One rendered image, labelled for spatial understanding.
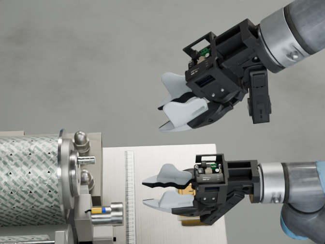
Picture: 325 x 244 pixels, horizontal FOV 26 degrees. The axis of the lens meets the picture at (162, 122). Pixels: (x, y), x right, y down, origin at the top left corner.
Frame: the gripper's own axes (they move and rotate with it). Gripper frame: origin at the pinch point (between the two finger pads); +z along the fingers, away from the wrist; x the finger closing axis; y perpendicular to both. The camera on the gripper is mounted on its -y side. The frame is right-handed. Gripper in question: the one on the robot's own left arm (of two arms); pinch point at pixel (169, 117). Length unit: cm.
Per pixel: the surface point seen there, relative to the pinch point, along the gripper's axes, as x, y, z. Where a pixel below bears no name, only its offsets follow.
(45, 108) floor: -121, -77, 121
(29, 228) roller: 9.9, 3.6, 26.3
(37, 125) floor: -112, -75, 123
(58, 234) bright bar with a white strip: 24.9, 16.4, 5.3
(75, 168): 2.9, 3.3, 16.7
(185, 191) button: -15.7, -36.8, 24.8
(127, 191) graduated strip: -18, -31, 36
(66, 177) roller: 5.2, 4.8, 17.0
